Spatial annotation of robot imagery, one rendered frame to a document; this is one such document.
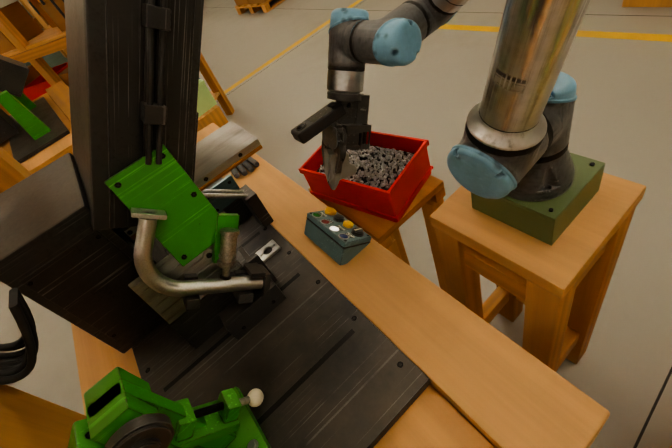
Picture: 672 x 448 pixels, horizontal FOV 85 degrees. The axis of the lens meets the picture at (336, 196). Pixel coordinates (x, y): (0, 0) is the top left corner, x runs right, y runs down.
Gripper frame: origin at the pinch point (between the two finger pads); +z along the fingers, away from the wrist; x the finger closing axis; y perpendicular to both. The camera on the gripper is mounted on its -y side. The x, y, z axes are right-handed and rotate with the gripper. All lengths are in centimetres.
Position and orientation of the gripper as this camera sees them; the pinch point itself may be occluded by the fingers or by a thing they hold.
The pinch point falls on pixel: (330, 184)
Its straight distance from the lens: 82.5
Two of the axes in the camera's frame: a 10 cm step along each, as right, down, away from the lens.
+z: -0.6, 9.3, 3.6
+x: -4.4, -3.5, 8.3
